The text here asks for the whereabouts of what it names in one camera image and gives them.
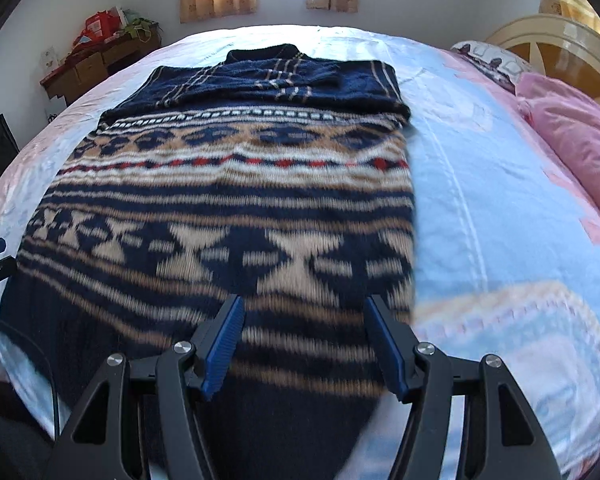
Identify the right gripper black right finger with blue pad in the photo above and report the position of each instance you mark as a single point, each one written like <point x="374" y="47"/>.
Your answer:
<point x="501" y="439"/>

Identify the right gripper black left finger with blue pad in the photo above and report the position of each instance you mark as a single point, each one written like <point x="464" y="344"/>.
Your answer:
<point x="104" y="436"/>

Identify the navy patterned knit sweater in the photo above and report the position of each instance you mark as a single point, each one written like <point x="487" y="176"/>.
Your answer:
<point x="273" y="176"/>

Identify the light blue bed cover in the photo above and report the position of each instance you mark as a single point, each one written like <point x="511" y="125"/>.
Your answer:
<point x="506" y="244"/>

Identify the brown wooden side table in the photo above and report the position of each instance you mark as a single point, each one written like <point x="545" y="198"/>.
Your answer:
<point x="83" y="71"/>

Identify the red bag on table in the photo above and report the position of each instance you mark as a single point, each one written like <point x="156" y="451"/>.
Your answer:
<point x="98" y="28"/>

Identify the green plant on table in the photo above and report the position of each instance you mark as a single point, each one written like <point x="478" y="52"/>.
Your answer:
<point x="140" y="27"/>

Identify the pink folded quilt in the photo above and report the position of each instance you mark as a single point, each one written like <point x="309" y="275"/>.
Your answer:
<point x="569" y="122"/>

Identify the white patterned pillow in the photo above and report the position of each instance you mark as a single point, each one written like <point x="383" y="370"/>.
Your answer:
<point x="500" y="65"/>

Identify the cream wooden headboard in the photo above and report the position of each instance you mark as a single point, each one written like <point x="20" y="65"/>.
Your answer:
<point x="556" y="47"/>

